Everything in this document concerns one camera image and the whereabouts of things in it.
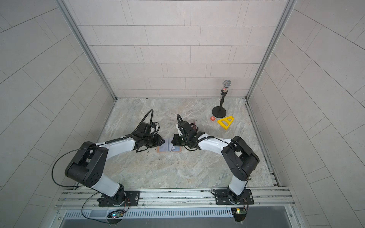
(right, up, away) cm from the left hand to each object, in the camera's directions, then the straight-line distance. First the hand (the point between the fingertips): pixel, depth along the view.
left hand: (167, 139), depth 90 cm
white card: (+3, -3, -5) cm, 7 cm away
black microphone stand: (+37, +17, +16) cm, 44 cm away
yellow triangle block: (+39, +7, +8) cm, 40 cm away
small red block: (+31, +13, +13) cm, 36 cm away
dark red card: (+17, +11, -18) cm, 27 cm away
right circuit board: (+38, -31, -22) cm, 54 cm away
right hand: (+3, -1, -5) cm, 5 cm away
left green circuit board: (-20, -29, -26) cm, 43 cm away
